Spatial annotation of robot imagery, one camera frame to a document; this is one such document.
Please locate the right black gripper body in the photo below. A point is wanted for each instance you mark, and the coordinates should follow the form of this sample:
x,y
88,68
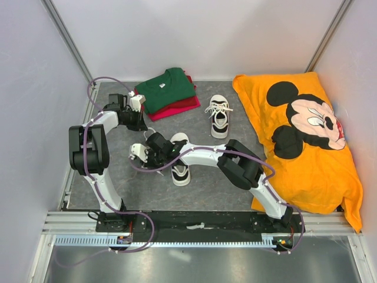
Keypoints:
x,y
155,160

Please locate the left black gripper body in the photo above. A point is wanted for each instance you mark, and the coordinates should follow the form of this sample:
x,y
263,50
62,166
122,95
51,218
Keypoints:
x,y
132,120

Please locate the white shoelace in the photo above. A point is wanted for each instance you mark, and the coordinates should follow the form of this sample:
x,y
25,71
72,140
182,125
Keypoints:
x,y
146,135

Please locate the black white sneaker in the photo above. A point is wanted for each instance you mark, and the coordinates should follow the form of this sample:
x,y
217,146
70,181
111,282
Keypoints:
x,y
219,111
180,172

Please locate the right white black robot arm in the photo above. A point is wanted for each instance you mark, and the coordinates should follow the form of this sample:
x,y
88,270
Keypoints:
x,y
239,164

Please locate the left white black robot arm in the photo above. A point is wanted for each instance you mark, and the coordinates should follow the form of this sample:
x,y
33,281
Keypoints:
x,y
90,157

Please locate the pink folded t-shirt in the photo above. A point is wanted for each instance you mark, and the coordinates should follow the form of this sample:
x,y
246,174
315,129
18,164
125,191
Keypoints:
x,y
170,112

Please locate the green folded t-shirt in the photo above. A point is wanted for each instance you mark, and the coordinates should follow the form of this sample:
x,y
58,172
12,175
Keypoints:
x,y
165,90

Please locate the dark red folded t-shirt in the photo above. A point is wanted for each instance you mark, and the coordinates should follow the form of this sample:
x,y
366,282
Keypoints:
x,y
188,103

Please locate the black white sneaker tied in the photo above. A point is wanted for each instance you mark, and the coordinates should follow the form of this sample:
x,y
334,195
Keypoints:
x,y
219,111

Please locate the white tape scrap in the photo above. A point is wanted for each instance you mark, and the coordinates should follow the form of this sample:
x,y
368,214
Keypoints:
x,y
198,226

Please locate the orange Mickey Mouse pillow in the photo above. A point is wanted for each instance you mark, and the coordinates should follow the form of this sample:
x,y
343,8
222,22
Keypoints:
x,y
308,161

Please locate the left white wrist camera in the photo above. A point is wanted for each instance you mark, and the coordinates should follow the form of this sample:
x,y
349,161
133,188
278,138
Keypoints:
x,y
136,101

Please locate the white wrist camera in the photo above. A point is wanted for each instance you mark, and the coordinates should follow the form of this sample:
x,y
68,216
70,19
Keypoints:
x,y
136,101
139,152

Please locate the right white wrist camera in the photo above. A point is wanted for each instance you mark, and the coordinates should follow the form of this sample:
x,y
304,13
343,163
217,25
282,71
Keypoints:
x,y
139,152

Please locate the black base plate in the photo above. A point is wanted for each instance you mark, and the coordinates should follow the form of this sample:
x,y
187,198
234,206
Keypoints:
x,y
172,224

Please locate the grey slotted cable duct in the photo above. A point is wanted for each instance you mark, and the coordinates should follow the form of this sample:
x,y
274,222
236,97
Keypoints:
x,y
115,241

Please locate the left aluminium corner post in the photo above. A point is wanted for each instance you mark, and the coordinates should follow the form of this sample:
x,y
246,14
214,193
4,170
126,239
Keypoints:
x,y
67,38

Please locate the aluminium corner post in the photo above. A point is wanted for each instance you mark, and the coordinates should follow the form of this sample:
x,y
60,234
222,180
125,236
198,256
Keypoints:
x,y
329,34
67,38

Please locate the right aluminium corner post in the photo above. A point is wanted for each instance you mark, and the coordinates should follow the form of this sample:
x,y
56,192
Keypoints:
x,y
329,34

